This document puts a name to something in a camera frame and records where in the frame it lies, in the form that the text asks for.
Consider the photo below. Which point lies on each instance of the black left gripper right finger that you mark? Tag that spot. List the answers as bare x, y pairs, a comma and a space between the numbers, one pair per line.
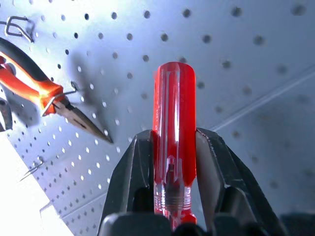
221, 167

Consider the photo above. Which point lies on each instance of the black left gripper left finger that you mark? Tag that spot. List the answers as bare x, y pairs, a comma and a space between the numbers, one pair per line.
130, 169

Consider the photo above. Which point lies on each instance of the grey pegboard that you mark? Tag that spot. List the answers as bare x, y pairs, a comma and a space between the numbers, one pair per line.
233, 93

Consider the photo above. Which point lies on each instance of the orange and black pliers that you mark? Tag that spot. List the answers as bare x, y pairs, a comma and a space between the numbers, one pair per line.
32, 83

